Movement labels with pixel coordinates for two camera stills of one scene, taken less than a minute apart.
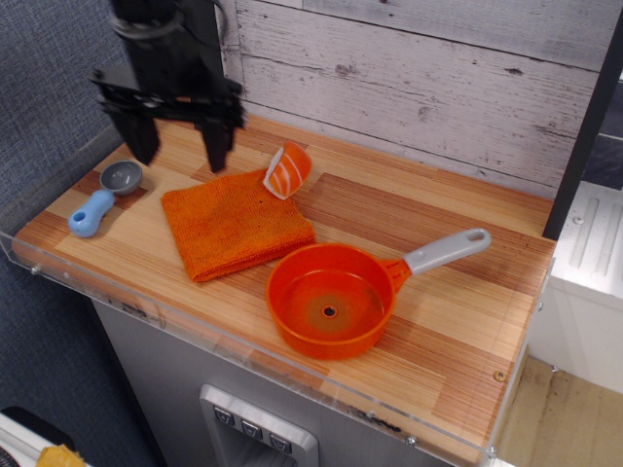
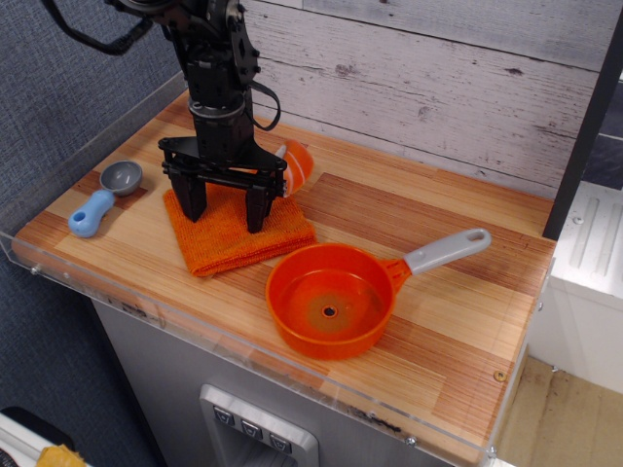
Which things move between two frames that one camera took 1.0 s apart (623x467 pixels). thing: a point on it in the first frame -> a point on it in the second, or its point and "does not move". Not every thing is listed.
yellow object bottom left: (59, 456) does not move
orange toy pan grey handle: (333, 302) does not move
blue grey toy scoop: (119, 179) does not move
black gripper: (173, 74) -> (225, 151)
